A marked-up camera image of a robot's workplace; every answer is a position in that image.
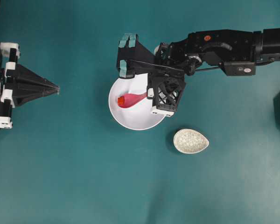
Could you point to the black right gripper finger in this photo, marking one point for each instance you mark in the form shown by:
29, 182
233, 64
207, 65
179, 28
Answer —
165, 91
135, 59

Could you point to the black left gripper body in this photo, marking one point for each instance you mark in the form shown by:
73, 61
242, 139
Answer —
9, 55

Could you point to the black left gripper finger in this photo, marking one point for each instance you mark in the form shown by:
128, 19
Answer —
22, 96
21, 73

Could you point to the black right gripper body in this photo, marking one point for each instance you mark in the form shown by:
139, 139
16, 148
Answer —
176, 58

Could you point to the pink plastic spoon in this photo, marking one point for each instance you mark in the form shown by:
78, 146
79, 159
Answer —
132, 99

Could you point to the small red block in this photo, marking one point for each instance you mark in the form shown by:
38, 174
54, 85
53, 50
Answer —
121, 101

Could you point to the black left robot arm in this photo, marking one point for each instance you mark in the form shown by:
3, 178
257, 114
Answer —
18, 85

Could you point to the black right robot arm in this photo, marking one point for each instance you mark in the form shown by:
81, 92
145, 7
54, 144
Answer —
236, 53

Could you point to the white round bowl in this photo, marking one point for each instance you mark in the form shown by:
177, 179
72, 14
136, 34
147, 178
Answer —
139, 116

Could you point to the speckled ceramic spoon rest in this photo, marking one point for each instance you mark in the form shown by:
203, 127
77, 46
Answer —
189, 141

